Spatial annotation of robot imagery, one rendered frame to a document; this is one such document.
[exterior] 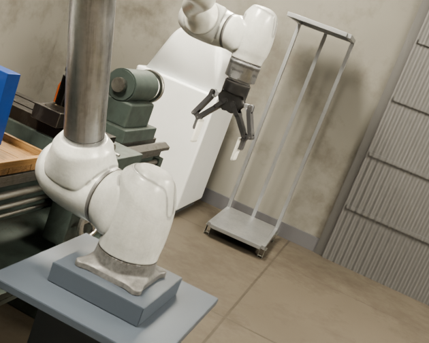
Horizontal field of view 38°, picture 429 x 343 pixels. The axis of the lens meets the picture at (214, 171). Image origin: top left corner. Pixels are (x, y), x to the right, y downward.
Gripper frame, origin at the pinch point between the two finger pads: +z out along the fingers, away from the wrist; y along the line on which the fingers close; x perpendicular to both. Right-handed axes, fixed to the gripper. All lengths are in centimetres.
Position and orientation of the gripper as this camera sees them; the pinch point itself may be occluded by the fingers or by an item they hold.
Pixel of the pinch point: (214, 147)
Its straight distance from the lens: 178.5
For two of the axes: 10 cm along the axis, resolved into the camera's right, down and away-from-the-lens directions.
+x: 4.1, -0.7, 9.1
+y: 8.5, 4.1, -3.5
